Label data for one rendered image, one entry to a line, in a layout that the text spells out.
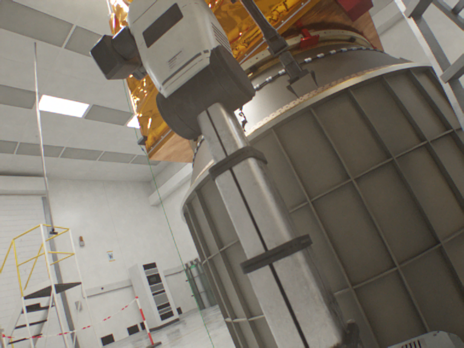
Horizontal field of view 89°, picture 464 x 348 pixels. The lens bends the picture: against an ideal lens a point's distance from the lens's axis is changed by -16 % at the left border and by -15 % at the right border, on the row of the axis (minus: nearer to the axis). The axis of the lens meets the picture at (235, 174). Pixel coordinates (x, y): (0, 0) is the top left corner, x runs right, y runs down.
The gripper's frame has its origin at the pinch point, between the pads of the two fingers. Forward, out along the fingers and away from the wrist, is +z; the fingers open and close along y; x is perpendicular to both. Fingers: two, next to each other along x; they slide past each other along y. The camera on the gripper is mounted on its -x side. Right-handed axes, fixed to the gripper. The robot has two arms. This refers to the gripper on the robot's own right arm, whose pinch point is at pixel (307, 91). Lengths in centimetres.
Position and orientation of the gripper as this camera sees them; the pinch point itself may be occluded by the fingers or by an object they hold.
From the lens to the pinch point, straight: 129.0
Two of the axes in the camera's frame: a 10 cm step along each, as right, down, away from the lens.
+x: -2.0, 3.2, -9.2
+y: -8.0, 4.9, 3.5
